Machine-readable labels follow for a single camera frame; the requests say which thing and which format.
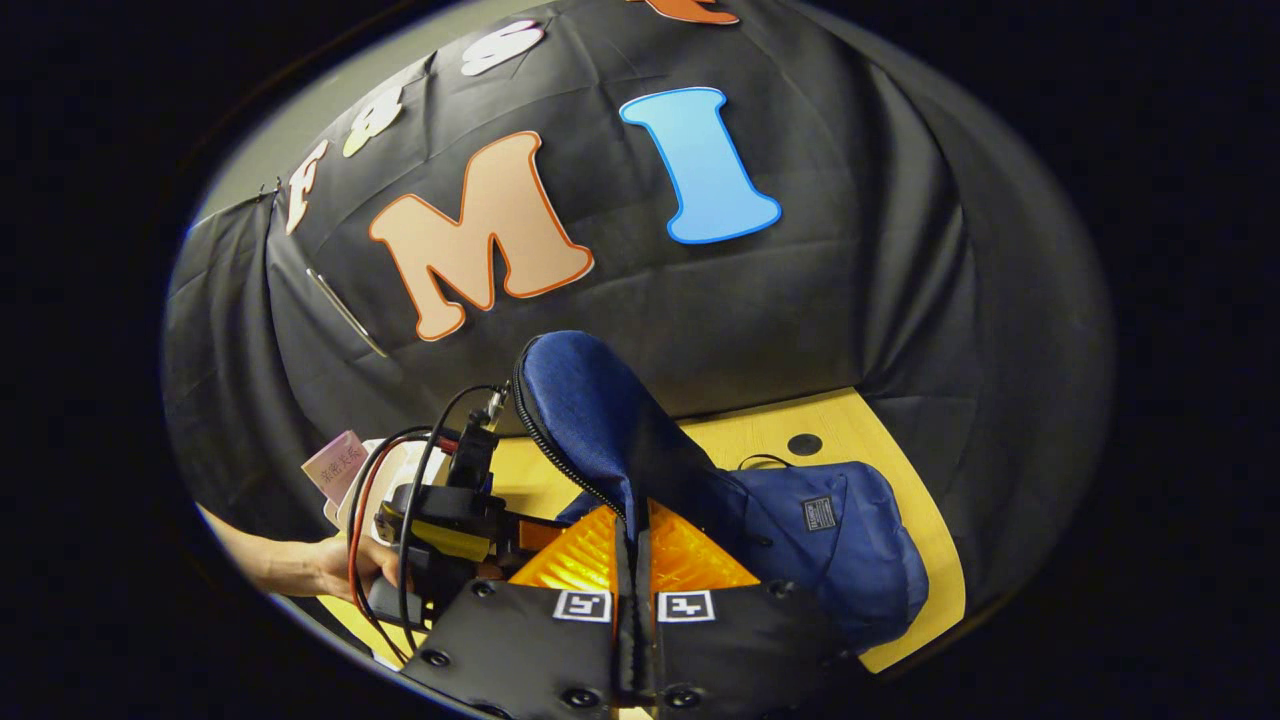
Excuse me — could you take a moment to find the blue schoolbag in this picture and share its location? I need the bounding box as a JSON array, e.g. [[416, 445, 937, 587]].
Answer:
[[512, 330, 931, 651]]

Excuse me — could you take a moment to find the white plastic bookshelf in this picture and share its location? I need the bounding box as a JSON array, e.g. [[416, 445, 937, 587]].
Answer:
[[325, 438, 451, 546]]

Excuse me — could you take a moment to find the red cable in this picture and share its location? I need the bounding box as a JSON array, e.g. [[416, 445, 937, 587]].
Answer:
[[347, 430, 446, 661]]

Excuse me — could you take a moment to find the black backdrop cloth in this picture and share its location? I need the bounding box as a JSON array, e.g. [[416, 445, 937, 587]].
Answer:
[[165, 0, 1116, 621]]

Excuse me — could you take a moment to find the black cable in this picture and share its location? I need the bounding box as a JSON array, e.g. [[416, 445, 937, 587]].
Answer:
[[397, 383, 506, 651]]

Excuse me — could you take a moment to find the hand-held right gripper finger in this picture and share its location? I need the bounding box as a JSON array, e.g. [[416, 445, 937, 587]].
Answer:
[[640, 500, 861, 720], [400, 505, 638, 720]]

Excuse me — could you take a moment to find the pink book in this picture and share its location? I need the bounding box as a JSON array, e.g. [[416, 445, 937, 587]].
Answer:
[[302, 430, 371, 506]]

